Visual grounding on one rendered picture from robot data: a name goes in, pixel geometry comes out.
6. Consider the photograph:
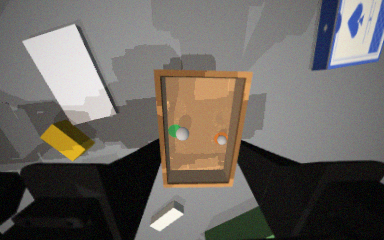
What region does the white rectangular block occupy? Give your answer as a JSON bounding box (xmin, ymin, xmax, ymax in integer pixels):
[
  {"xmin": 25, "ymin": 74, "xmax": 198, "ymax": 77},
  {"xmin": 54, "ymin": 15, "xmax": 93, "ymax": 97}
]
[{"xmin": 150, "ymin": 200, "xmax": 184, "ymax": 231}]

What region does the white flat rectangular board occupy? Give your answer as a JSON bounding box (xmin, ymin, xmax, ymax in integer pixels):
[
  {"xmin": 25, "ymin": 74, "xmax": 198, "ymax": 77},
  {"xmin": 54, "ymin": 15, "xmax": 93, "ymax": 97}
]
[{"xmin": 23, "ymin": 24, "xmax": 119, "ymax": 125}]

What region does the wooden ball-in-hole puzzle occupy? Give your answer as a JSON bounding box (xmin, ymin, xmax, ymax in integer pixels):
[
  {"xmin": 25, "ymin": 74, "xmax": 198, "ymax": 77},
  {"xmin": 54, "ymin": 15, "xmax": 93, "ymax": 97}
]
[{"xmin": 154, "ymin": 69, "xmax": 253, "ymax": 188}]

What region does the yellow rectangular block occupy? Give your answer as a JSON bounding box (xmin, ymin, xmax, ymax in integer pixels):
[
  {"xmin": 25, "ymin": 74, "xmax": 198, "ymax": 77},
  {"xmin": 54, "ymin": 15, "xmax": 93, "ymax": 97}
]
[{"xmin": 41, "ymin": 119, "xmax": 95, "ymax": 161}]

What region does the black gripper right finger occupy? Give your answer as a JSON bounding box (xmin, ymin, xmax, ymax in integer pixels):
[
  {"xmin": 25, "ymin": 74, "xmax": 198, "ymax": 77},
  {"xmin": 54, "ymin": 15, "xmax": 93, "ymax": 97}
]
[{"xmin": 237, "ymin": 140, "xmax": 384, "ymax": 238}]

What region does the green box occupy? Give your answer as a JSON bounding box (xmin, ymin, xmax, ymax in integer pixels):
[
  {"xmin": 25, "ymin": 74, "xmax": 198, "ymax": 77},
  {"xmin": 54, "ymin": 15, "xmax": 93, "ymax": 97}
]
[{"xmin": 204, "ymin": 206, "xmax": 274, "ymax": 240}]

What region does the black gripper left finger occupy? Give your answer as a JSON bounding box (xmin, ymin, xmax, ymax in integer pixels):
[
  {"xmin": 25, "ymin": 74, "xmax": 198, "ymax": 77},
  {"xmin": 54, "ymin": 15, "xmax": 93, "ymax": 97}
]
[{"xmin": 20, "ymin": 138, "xmax": 161, "ymax": 240}]

